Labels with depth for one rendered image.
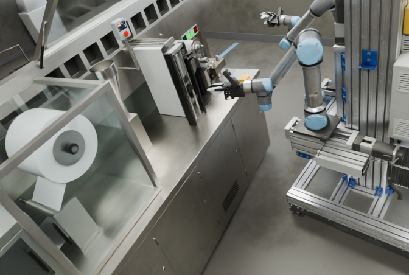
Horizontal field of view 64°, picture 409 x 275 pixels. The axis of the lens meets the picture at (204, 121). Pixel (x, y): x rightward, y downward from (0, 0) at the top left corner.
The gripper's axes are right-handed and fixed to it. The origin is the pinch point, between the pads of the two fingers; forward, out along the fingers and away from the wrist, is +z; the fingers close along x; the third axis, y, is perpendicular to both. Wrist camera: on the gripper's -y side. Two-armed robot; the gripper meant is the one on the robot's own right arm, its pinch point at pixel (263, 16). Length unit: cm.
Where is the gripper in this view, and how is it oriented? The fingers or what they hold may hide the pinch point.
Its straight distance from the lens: 278.3
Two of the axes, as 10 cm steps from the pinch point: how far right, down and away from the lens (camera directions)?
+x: 5.0, 5.4, 6.7
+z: -6.2, -3.2, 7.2
